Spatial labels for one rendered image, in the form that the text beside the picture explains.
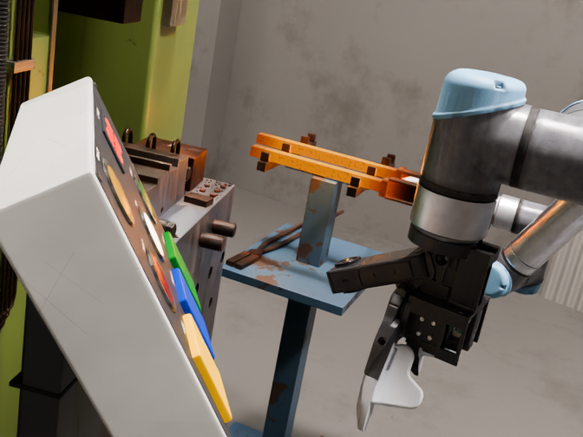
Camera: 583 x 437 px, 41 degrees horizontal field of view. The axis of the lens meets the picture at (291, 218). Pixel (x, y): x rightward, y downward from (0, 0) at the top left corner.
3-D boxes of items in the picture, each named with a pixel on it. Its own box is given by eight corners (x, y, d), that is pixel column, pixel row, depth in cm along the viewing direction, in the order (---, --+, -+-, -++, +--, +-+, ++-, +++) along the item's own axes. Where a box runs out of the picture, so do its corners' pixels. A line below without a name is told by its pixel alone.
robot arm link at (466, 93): (533, 89, 66) (435, 68, 68) (500, 211, 69) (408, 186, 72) (541, 81, 73) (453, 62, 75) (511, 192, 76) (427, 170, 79)
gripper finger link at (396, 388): (399, 446, 72) (437, 355, 74) (342, 420, 74) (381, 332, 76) (404, 451, 74) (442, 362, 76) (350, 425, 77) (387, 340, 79)
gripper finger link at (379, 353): (374, 376, 73) (411, 293, 75) (359, 370, 74) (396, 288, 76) (384, 387, 77) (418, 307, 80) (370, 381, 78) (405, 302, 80)
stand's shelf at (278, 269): (389, 262, 202) (391, 255, 201) (341, 316, 166) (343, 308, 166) (284, 230, 211) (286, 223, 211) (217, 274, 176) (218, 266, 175)
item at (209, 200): (183, 201, 138) (184, 195, 137) (190, 197, 141) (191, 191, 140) (206, 207, 137) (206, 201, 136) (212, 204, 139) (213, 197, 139)
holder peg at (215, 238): (224, 249, 136) (225, 234, 135) (219, 254, 133) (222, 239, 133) (202, 244, 136) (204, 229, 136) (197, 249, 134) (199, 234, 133)
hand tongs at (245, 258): (330, 209, 229) (331, 205, 228) (343, 213, 227) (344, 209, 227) (225, 264, 177) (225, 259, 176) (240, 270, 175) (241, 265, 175)
